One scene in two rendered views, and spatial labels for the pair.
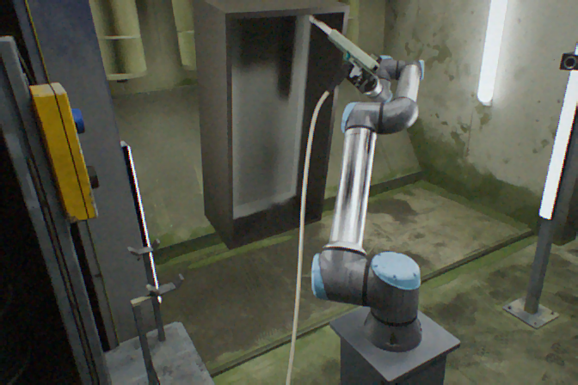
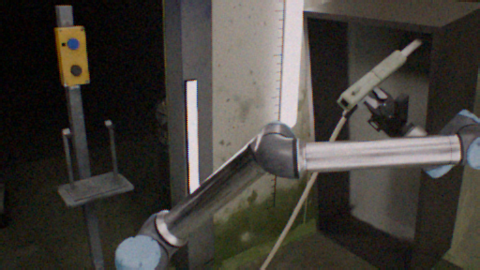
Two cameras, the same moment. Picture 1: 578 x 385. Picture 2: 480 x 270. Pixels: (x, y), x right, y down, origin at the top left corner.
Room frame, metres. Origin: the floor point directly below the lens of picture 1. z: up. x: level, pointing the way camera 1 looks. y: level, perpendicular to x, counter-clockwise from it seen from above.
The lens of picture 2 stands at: (1.34, -1.49, 1.75)
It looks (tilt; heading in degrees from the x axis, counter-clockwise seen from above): 21 degrees down; 81
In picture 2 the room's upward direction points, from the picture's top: 1 degrees clockwise
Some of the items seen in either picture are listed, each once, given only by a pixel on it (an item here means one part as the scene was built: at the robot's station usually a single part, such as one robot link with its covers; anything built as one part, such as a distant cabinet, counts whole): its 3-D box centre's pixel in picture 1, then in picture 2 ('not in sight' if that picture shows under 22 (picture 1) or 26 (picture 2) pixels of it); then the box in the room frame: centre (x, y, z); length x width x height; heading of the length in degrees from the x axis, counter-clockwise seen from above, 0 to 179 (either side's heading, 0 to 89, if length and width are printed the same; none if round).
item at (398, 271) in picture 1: (391, 284); (140, 266); (1.19, -0.32, 0.83); 0.17 x 0.15 x 0.18; 72
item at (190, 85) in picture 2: (141, 229); (191, 139); (1.41, 0.53, 0.96); 0.06 x 0.02 x 0.63; 29
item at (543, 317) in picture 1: (530, 311); not in sight; (2.01, -1.31, 0.01); 0.20 x 0.20 x 0.01; 29
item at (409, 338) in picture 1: (393, 319); not in sight; (1.19, -0.32, 0.69); 0.19 x 0.19 x 0.10
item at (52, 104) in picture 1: (64, 153); (72, 55); (0.87, 0.45, 1.42); 0.12 x 0.06 x 0.26; 29
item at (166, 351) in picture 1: (155, 318); (92, 157); (0.93, 0.36, 0.95); 0.26 x 0.15 x 0.32; 29
